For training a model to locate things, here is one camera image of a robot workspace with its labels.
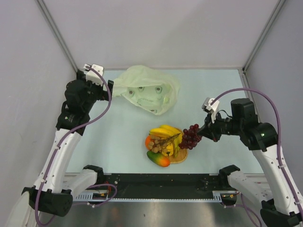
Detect white slotted cable duct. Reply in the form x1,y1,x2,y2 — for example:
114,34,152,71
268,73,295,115
73,192,222,204

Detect brown fake longan branch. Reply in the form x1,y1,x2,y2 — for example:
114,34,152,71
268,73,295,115
150,133,180,157

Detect orange woven wicker tray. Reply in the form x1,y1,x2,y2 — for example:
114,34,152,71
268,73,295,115
148,127,189,164

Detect dark red fake grapes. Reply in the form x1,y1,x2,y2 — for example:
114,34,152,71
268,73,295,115
178,124,202,150

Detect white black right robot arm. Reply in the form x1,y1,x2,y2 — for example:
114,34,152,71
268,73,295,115
198,98,303,227

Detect pale green plastic bag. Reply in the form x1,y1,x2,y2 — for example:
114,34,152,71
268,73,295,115
112,65,180,115

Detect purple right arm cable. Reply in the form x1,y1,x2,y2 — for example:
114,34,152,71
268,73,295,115
210,88,303,213

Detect green orange fake mango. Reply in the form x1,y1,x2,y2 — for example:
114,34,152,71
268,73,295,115
147,150,170,167

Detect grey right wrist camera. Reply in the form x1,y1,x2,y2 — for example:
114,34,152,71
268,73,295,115
202,97,220,123

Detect yellow fake banana bunch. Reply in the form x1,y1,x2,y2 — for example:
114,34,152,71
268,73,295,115
149,125,183,158

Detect orange fake persimmon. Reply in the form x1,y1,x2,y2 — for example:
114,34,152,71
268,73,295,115
145,135,154,150

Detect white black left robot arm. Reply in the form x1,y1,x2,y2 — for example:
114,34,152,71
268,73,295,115
23,68,114,219

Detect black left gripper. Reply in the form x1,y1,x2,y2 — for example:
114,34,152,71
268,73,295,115
77,70,113,112

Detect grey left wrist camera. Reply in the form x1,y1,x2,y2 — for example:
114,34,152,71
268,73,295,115
83,64,104,86

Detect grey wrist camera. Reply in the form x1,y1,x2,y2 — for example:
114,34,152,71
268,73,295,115
202,97,220,123
83,64,104,86

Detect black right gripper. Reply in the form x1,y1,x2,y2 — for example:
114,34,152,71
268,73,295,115
196,110,242,142

